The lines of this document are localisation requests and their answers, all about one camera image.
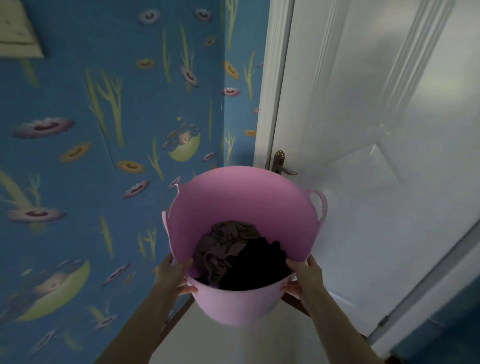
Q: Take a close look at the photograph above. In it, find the person's right hand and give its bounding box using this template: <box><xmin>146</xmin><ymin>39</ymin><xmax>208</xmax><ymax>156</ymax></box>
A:
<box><xmin>280</xmin><ymin>255</ymin><xmax>325</xmax><ymax>305</ymax></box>

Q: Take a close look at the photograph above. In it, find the person's left hand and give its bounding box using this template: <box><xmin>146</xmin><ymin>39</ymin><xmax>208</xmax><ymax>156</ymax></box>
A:
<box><xmin>153</xmin><ymin>253</ymin><xmax>199</xmax><ymax>301</ymax></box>

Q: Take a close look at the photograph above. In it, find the pink plastic laundry tub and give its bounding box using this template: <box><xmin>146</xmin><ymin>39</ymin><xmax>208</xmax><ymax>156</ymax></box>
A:
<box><xmin>161</xmin><ymin>166</ymin><xmax>328</xmax><ymax>328</ymax></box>

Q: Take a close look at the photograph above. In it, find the person's left forearm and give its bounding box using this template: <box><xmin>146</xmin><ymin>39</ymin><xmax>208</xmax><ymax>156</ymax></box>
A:
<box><xmin>94</xmin><ymin>287</ymin><xmax>179</xmax><ymax>364</ymax></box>

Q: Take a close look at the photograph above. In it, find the person's right forearm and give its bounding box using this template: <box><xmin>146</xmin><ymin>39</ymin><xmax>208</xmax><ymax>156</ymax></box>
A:
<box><xmin>300</xmin><ymin>290</ymin><xmax>384</xmax><ymax>364</ymax></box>

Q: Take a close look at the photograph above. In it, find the black crumpled garment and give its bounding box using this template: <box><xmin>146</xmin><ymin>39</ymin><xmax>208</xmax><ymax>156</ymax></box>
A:
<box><xmin>195</xmin><ymin>238</ymin><xmax>293</xmax><ymax>291</ymax></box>

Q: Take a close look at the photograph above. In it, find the grey-brown crumpled garment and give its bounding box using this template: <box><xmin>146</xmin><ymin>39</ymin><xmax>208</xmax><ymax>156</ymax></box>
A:
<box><xmin>193</xmin><ymin>221</ymin><xmax>262</xmax><ymax>287</ymax></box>

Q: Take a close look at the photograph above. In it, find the white panelled door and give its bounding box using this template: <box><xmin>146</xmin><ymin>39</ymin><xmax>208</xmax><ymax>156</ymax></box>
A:
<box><xmin>265</xmin><ymin>0</ymin><xmax>480</xmax><ymax>337</ymax></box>

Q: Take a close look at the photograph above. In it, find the brass door handle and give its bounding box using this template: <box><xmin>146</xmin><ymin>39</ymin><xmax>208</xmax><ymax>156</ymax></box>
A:
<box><xmin>271</xmin><ymin>150</ymin><xmax>298</xmax><ymax>176</ymax></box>

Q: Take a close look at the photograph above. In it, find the white door frame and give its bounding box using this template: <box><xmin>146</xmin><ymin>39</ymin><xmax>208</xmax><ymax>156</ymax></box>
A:
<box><xmin>253</xmin><ymin>0</ymin><xmax>295</xmax><ymax>169</ymax></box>

